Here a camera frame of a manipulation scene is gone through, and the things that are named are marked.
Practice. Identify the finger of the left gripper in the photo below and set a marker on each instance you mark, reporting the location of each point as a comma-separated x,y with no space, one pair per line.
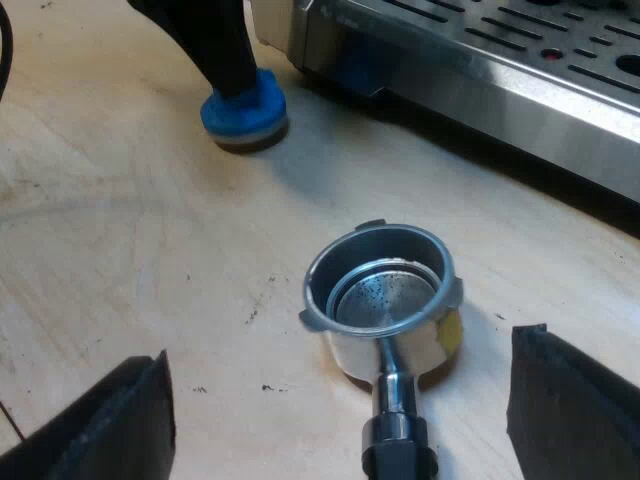
210,40

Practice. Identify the steel espresso machine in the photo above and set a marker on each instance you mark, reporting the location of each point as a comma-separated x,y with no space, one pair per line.
500,75

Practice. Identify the blue tamper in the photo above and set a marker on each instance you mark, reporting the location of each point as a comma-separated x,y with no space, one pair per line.
250,120

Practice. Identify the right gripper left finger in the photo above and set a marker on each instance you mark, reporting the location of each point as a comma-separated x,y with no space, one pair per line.
100,425

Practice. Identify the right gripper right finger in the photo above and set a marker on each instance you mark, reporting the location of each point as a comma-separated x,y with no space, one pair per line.
570,410

